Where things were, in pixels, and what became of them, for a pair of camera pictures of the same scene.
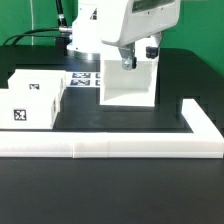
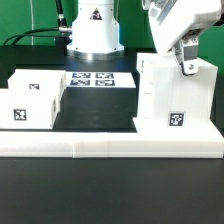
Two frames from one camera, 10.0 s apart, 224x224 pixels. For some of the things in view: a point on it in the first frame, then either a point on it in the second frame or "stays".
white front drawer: (29, 108) stays
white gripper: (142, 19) to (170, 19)
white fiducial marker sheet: (83, 79) stays
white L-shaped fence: (205, 140) stays
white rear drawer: (38, 79) stays
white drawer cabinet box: (128, 87) to (171, 102)
